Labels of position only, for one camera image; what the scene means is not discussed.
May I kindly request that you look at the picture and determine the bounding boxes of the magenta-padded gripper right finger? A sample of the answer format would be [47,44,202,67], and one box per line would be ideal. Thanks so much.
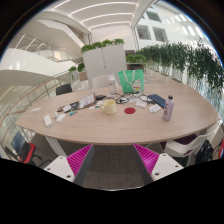
[132,143,185,185]

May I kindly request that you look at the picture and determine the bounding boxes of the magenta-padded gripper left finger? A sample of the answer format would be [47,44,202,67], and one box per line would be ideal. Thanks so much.
[43,144,96,188]

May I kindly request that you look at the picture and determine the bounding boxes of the purple drink bottle black cap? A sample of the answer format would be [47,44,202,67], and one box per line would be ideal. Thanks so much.
[162,94,175,122]

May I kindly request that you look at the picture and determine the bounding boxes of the white and purple chair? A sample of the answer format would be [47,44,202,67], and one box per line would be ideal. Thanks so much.
[159,124,221,164]

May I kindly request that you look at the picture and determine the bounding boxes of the white charger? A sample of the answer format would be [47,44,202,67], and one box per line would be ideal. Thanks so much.
[54,113,67,123]

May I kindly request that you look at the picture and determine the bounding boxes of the white power strip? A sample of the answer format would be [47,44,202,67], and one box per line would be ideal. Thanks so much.
[43,114,53,128]

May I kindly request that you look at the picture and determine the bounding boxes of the white card package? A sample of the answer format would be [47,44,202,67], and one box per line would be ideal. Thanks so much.
[148,103,163,114]

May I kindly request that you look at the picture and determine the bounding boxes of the flat round red coaster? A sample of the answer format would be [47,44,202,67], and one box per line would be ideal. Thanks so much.
[123,106,137,115]

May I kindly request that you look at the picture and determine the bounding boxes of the red and black office chair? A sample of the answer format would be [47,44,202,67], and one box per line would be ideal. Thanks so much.
[3,130,43,165]

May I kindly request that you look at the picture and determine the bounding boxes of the black notebook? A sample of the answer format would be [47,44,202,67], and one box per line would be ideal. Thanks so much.
[57,100,81,113]

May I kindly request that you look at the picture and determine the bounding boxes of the dark blue keyboard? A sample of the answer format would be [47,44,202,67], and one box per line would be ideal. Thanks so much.
[147,93,167,109]

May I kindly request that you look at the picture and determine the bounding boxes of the cream yellow mug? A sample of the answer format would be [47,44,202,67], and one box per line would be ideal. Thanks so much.
[99,99,118,116]

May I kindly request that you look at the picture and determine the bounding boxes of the green cat print tote bag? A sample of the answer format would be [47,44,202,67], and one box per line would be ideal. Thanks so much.
[117,69,145,94]

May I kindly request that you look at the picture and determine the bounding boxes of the brown planter with plants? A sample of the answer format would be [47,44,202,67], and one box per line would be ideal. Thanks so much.
[68,62,88,82]

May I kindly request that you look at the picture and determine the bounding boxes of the wooden shelf with plants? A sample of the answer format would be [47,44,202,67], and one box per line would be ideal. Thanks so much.
[125,53,148,73]

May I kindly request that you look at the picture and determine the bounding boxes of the white cabinet topped with plants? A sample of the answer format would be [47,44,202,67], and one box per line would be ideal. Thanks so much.
[80,38,128,81]

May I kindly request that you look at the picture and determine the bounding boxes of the row of tall green plants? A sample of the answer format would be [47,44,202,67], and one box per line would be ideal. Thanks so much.
[134,39,224,94]

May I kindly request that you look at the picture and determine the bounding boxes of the ceiling light strips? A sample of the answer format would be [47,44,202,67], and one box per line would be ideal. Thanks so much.
[53,0,138,31]

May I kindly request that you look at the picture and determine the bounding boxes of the black cable bundle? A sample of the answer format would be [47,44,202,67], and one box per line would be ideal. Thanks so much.
[113,92,154,105]

